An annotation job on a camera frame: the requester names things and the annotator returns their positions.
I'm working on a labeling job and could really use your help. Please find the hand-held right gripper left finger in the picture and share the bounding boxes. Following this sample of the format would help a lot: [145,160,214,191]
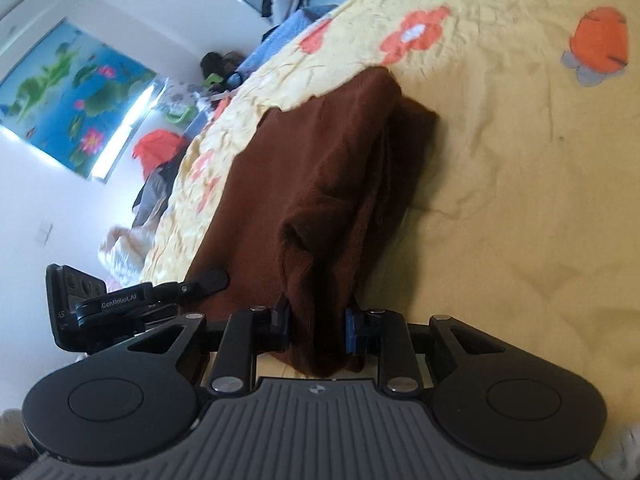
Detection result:
[107,294,292,393]

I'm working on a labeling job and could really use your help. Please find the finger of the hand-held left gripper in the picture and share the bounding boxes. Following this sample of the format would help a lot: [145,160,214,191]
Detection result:
[152,268,229,306]

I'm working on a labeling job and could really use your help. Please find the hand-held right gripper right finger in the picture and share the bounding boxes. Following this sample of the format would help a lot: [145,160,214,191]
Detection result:
[344,309,531,393]

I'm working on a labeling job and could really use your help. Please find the brown knit sweater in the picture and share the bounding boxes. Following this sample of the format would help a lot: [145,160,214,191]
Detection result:
[182,66,441,378]

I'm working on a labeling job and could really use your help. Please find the dark clothes heap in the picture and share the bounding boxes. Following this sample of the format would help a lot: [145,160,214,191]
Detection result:
[131,162,183,228]

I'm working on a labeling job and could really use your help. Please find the cream fluffy cloth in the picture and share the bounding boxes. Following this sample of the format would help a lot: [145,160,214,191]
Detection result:
[97,225,151,286]

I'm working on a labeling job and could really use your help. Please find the orange plastic bag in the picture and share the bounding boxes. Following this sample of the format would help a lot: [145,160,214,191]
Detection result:
[132,129,187,178]

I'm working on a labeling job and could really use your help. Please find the green plastic basin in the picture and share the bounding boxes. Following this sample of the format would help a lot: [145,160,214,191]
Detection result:
[165,104,197,125]

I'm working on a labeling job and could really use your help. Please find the grey floral pillow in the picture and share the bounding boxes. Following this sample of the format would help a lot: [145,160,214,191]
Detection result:
[159,82,206,113]

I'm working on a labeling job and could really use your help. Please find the yellow floral blanket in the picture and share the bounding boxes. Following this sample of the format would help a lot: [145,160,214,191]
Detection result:
[140,0,640,456]

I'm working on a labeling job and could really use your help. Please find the black bag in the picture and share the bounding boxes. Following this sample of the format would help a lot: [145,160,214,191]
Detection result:
[200,50,251,78]

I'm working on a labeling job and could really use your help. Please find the blue quilted blanket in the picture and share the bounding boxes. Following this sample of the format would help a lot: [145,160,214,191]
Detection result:
[237,4,341,81]

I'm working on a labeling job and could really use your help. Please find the lotus print wall poster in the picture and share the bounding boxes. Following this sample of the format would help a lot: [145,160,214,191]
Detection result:
[0,19,157,178]

